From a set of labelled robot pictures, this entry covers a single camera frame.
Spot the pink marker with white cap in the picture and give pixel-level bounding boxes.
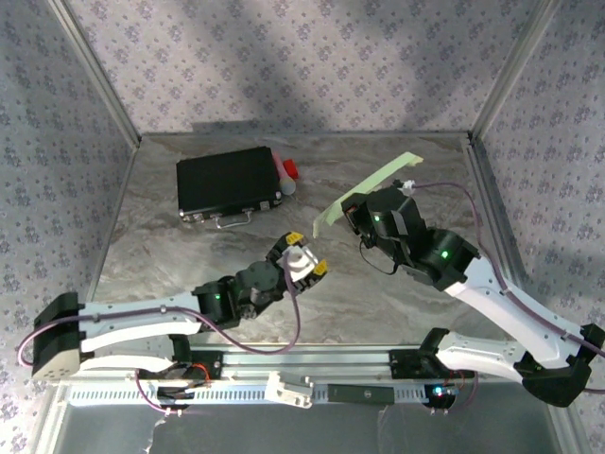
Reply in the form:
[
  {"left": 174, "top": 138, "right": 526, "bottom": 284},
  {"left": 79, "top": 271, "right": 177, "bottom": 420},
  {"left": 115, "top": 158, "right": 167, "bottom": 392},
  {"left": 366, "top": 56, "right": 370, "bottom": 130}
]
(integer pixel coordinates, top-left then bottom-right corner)
[{"left": 271, "top": 150, "right": 299, "bottom": 197}]

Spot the flat black device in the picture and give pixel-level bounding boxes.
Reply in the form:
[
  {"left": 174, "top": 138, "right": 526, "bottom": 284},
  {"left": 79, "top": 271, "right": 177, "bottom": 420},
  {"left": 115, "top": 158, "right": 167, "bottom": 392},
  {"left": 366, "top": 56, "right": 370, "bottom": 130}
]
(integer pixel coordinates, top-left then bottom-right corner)
[{"left": 327, "top": 383, "right": 396, "bottom": 406}]

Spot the circuit board with lights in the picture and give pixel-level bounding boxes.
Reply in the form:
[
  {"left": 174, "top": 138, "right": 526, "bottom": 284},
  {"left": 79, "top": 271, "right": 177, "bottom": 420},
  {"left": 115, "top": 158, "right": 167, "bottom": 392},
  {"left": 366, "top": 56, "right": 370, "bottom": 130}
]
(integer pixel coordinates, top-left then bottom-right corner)
[{"left": 423, "top": 382, "right": 467, "bottom": 409}]

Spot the black cable loop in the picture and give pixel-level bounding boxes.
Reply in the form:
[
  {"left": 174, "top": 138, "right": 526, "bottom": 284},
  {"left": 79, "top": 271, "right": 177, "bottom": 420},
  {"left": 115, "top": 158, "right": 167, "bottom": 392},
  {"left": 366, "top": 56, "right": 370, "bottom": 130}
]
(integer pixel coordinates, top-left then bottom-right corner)
[{"left": 358, "top": 239, "right": 401, "bottom": 276}]

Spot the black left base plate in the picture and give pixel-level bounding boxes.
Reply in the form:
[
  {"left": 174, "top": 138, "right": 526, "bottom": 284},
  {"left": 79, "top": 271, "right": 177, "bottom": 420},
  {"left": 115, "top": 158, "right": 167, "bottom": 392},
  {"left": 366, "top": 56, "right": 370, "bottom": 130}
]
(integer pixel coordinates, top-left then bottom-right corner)
[{"left": 169, "top": 347, "right": 223, "bottom": 382}]

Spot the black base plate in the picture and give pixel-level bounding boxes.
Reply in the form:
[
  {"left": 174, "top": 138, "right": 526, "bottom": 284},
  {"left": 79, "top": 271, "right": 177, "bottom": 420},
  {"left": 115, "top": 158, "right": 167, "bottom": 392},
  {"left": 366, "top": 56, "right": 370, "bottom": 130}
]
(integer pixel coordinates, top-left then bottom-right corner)
[
  {"left": 388, "top": 348, "right": 476, "bottom": 379},
  {"left": 169, "top": 347, "right": 223, "bottom": 382}
]

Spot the black case with metal handle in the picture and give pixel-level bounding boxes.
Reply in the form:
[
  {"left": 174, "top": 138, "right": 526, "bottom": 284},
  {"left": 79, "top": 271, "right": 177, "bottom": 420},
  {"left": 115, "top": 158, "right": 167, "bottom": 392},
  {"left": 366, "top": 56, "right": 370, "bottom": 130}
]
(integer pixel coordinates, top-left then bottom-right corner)
[{"left": 175, "top": 146, "right": 285, "bottom": 232}]

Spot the aluminium side rail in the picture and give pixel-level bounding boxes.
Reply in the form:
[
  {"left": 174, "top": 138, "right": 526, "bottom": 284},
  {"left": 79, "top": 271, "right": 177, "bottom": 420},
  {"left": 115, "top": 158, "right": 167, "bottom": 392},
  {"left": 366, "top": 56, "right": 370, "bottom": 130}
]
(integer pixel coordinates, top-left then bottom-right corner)
[
  {"left": 35, "top": 139, "right": 143, "bottom": 454},
  {"left": 465, "top": 134, "right": 582, "bottom": 454}
]

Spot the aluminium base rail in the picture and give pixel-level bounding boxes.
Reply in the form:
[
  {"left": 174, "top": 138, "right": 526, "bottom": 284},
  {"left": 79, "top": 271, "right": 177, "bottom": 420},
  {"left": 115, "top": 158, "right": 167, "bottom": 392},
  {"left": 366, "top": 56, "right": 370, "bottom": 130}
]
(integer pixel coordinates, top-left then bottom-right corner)
[{"left": 188, "top": 343, "right": 478, "bottom": 382}]

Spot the white slotted cable duct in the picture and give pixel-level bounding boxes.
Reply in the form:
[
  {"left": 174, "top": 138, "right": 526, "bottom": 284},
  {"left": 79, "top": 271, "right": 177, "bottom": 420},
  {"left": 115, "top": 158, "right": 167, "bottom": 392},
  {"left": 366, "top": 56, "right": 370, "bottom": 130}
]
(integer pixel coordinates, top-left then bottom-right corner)
[{"left": 65, "top": 379, "right": 458, "bottom": 409}]

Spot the white plastic bracket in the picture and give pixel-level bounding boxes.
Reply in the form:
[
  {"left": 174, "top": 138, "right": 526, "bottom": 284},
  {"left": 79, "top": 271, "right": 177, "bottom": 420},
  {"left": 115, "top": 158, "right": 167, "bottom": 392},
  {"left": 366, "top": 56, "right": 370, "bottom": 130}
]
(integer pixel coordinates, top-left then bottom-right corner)
[{"left": 264, "top": 370, "right": 316, "bottom": 410}]

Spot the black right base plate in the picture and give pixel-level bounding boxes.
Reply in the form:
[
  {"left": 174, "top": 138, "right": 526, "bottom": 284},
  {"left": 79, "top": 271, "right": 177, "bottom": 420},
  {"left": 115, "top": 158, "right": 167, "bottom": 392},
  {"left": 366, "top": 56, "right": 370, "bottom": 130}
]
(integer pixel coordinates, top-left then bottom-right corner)
[{"left": 388, "top": 348, "right": 476, "bottom": 379}]

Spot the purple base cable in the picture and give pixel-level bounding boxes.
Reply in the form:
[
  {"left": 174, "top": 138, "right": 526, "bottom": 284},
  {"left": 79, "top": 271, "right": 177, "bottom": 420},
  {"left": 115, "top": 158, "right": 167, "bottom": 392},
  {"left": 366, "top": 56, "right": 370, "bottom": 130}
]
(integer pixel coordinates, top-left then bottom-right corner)
[
  {"left": 424, "top": 368, "right": 481, "bottom": 417},
  {"left": 134, "top": 368, "right": 185, "bottom": 417}
]

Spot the aluminium frame post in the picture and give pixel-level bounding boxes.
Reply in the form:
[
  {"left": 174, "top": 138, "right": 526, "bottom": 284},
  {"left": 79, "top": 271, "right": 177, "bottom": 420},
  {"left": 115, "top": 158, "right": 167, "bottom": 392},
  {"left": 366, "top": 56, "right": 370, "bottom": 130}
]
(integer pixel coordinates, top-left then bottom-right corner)
[
  {"left": 467, "top": 0, "right": 563, "bottom": 143},
  {"left": 46, "top": 0, "right": 143, "bottom": 148}
]

